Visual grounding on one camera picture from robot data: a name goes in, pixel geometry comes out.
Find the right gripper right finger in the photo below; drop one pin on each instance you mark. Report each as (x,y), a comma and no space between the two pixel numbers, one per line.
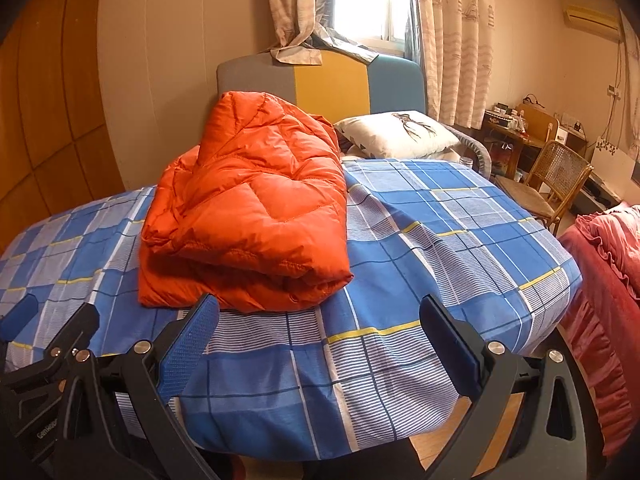
(547,440)

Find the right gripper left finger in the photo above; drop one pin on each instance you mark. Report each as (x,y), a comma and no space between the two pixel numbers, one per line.
(93,441)

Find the orange quilted down jacket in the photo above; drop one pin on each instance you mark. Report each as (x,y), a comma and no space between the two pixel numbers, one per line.
(254,215)

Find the red ruffled bedspread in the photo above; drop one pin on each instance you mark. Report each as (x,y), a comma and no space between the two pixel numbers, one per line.
(601,324)

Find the wooden wardrobe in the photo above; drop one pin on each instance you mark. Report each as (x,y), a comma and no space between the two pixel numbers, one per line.
(56,152)

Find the wicker wooden chair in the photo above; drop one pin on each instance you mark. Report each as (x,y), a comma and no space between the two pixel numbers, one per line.
(551,186)

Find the wooden desk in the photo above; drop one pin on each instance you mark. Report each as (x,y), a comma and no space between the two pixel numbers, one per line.
(526,128)

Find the white patterned pillow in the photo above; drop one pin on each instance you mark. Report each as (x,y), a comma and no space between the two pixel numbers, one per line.
(402,135)

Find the grey yellow blue headboard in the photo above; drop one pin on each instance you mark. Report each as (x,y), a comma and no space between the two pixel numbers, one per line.
(340,87)

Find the pink patterned curtain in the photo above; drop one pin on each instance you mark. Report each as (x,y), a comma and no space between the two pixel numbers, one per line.
(452,41)

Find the wall air conditioner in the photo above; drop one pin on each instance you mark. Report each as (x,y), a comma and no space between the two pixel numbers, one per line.
(601,24)

